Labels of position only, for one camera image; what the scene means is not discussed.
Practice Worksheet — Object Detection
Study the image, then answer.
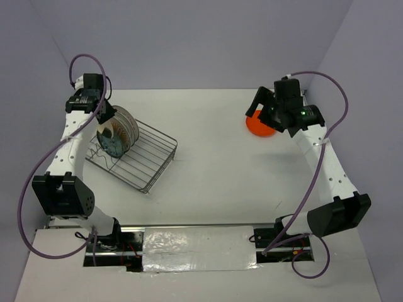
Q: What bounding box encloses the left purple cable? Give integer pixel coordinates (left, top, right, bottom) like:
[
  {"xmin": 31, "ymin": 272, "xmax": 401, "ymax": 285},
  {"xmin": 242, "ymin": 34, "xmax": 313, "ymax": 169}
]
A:
[{"xmin": 17, "ymin": 53, "xmax": 113, "ymax": 264}]

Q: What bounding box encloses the orange translucent plate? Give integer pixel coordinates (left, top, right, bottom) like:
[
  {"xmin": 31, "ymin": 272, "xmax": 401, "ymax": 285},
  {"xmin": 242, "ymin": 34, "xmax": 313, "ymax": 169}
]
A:
[{"xmin": 245, "ymin": 110, "xmax": 276, "ymax": 137}]

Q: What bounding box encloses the white plate orange sunburst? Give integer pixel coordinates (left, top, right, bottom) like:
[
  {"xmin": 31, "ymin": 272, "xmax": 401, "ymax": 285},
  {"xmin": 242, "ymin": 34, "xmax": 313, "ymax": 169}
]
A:
[{"xmin": 113, "ymin": 114, "xmax": 131, "ymax": 153}]

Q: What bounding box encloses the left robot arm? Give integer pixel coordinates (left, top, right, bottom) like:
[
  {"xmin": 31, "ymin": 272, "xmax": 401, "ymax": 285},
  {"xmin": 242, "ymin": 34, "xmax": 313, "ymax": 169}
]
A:
[{"xmin": 31, "ymin": 74, "xmax": 123, "ymax": 251}]

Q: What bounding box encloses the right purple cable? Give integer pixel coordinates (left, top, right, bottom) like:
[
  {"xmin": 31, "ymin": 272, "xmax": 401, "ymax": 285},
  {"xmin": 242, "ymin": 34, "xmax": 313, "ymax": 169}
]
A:
[{"xmin": 261, "ymin": 70, "xmax": 349, "ymax": 279}]

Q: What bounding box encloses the metal base rail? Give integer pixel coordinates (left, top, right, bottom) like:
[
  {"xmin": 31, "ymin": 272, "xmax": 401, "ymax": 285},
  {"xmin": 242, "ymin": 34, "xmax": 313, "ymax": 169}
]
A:
[{"xmin": 83, "ymin": 225, "xmax": 314, "ymax": 273}]

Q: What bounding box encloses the cream peach plate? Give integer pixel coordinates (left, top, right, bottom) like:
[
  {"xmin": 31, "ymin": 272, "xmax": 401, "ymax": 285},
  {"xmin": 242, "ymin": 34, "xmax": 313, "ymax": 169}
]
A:
[{"xmin": 96, "ymin": 118, "xmax": 118, "ymax": 150}]

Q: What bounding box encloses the green blue floral plate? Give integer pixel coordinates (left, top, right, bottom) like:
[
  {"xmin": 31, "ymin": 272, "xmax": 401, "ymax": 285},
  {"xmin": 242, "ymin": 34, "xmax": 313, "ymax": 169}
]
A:
[{"xmin": 96, "ymin": 128, "xmax": 124, "ymax": 159}]

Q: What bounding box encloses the silver foil tape sheet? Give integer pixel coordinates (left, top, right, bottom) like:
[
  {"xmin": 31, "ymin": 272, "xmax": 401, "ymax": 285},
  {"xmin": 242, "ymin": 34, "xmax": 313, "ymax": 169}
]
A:
[{"xmin": 142, "ymin": 226, "xmax": 258, "ymax": 272}]

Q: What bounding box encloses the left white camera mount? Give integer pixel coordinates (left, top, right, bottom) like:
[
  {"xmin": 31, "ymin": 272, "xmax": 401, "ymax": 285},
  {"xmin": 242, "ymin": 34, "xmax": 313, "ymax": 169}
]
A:
[{"xmin": 72, "ymin": 75, "xmax": 84, "ymax": 91}]

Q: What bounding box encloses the metal wire dish rack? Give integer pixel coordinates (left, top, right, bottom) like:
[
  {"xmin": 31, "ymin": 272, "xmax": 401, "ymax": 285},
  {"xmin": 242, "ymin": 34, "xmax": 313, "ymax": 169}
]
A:
[{"xmin": 86, "ymin": 120, "xmax": 178, "ymax": 194}]

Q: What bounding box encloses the white enamel plate green rim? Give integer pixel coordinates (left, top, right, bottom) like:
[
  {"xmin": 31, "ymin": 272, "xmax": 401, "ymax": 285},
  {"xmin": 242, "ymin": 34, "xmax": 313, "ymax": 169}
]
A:
[{"xmin": 113, "ymin": 105, "xmax": 140, "ymax": 146}]

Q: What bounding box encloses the purple cable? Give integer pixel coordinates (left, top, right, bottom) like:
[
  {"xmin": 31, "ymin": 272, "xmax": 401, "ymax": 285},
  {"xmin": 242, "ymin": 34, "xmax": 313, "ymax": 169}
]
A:
[
  {"xmin": 17, "ymin": 53, "xmax": 113, "ymax": 264},
  {"xmin": 261, "ymin": 70, "xmax": 349, "ymax": 279}
]

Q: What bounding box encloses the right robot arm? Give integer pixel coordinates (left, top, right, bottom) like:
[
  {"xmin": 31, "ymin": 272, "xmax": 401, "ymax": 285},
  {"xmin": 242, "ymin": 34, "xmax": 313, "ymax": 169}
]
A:
[{"xmin": 246, "ymin": 77, "xmax": 372, "ymax": 246}]

